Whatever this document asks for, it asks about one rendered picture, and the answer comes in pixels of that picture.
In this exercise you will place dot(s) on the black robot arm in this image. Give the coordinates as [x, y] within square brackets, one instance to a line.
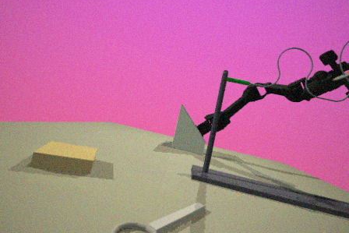
[293, 92]

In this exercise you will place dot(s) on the tan flat block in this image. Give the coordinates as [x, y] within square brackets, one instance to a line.
[64, 157]

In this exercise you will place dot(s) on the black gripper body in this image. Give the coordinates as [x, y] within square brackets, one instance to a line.
[329, 58]

